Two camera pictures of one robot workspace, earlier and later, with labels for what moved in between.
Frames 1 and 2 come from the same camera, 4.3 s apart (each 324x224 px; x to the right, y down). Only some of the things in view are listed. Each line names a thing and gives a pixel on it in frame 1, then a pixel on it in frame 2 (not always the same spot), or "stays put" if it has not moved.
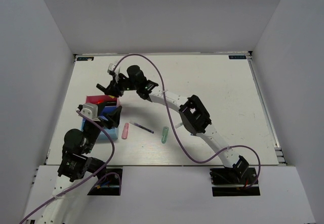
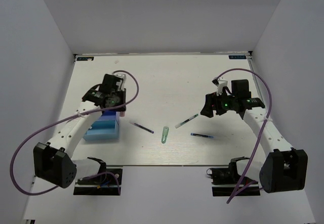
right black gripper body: (124, 84) → (226, 103)
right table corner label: (237, 56) stays put
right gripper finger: (114, 91) → (207, 110)
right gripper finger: (102, 88) → (212, 101)
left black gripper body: (93, 131) → (119, 97)
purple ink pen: (142, 127) stays put
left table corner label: (84, 58) stays put
